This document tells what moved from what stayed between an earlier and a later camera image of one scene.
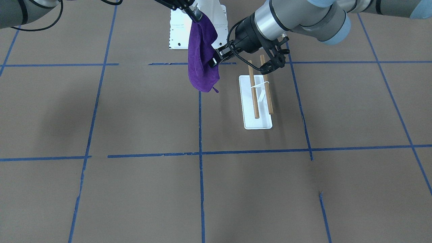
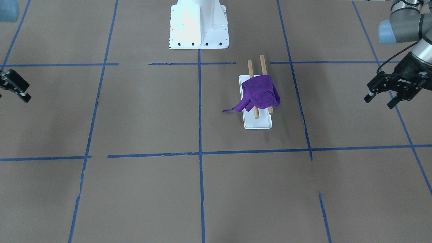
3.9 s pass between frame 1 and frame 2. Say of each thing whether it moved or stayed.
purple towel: moved
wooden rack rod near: stayed
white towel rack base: stayed
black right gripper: moved
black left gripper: moved
